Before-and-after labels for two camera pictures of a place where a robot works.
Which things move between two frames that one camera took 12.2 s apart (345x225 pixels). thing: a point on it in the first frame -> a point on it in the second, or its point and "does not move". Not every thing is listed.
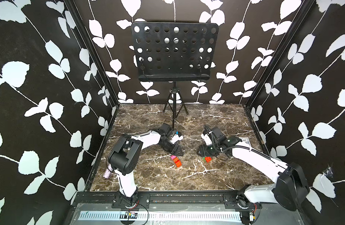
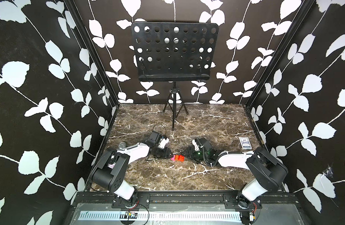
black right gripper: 203,151 -> 189,150
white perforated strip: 120,215 does not move
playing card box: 245,139 does not move
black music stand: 173,52 does not move
